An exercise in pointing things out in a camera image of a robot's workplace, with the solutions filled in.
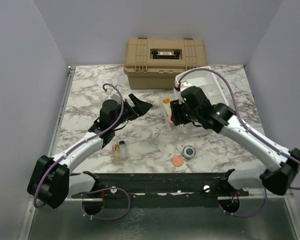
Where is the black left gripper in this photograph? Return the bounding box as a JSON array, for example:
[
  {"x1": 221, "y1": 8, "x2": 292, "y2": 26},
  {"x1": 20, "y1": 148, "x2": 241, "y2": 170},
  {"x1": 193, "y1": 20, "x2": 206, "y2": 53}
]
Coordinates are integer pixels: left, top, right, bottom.
[{"x1": 112, "y1": 93, "x2": 153, "y2": 130}]

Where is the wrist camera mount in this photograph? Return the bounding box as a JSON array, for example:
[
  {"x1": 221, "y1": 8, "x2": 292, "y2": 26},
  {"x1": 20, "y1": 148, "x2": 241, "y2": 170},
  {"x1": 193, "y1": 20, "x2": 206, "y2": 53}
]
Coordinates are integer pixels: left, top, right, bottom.
[
  {"x1": 173, "y1": 79, "x2": 192, "y2": 100},
  {"x1": 109, "y1": 84, "x2": 123, "y2": 103}
]

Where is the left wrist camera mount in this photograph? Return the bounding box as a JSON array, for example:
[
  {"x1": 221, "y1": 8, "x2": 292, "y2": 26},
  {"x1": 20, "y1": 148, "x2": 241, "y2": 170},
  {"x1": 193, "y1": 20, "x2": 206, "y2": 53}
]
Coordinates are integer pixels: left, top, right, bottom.
[{"x1": 109, "y1": 84, "x2": 123, "y2": 103}]

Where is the black toolbox handle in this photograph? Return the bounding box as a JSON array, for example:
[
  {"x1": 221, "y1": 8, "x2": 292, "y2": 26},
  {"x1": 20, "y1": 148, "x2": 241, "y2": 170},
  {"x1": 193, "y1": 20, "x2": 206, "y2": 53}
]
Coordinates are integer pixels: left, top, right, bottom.
[{"x1": 151, "y1": 49, "x2": 181, "y2": 60}]

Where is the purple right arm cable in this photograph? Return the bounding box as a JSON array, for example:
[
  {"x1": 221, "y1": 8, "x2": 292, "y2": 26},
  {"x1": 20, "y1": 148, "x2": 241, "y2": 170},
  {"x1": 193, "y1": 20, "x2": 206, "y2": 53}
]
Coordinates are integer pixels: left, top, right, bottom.
[{"x1": 174, "y1": 68, "x2": 300, "y2": 218}]

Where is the gold cap lotion bottle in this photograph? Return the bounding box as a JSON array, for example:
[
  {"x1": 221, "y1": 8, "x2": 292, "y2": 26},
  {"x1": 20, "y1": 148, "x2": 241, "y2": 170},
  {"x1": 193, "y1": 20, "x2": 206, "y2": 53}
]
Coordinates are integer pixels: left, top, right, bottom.
[{"x1": 111, "y1": 144, "x2": 123, "y2": 165}]

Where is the black cap clear bottle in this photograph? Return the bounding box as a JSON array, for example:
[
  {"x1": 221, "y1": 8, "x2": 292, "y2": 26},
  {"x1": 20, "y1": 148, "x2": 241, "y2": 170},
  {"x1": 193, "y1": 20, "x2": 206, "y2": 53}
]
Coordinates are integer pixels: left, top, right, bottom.
[{"x1": 118, "y1": 140, "x2": 128, "y2": 160}]

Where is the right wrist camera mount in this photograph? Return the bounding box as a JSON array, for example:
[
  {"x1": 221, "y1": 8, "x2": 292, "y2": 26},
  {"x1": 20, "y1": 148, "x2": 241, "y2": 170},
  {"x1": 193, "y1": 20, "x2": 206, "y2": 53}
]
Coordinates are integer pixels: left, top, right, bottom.
[{"x1": 173, "y1": 79, "x2": 192, "y2": 100}]

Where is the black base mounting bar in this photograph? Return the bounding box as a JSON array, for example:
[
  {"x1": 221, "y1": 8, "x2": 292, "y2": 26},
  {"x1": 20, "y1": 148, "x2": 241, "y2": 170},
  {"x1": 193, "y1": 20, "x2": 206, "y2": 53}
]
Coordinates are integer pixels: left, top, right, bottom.
[{"x1": 39, "y1": 169, "x2": 266, "y2": 208}]

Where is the tan plastic toolbox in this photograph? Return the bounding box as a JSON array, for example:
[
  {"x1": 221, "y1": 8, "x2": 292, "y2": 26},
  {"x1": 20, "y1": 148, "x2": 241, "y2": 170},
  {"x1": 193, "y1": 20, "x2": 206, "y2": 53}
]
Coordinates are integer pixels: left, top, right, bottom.
[{"x1": 123, "y1": 38, "x2": 208, "y2": 90}]

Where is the white plastic drawer organizer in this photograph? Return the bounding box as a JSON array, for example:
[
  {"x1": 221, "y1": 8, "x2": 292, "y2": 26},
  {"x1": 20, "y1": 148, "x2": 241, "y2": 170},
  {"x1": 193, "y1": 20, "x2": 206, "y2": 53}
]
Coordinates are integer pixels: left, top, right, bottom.
[{"x1": 173, "y1": 65, "x2": 228, "y2": 137}]

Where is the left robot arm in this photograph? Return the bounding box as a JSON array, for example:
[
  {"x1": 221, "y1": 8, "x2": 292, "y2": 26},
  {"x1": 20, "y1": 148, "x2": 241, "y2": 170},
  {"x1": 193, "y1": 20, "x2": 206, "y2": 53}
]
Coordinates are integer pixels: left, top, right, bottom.
[{"x1": 27, "y1": 93, "x2": 153, "y2": 209}]

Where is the orange round makeup sponge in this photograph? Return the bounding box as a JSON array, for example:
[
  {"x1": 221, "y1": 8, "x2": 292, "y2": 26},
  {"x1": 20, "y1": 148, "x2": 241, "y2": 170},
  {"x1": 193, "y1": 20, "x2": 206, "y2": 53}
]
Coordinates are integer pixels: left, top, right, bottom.
[{"x1": 172, "y1": 156, "x2": 184, "y2": 167}]

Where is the pink round makeup sponge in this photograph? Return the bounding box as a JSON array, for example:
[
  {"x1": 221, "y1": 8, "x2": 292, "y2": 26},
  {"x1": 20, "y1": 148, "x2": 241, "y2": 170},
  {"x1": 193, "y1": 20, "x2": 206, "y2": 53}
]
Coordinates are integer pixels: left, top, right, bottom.
[{"x1": 167, "y1": 113, "x2": 174, "y2": 125}]

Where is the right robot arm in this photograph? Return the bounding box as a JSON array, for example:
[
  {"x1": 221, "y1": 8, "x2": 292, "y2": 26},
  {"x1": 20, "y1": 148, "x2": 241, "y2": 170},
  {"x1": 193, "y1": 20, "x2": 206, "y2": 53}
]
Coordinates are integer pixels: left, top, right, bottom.
[{"x1": 170, "y1": 85, "x2": 300, "y2": 196}]

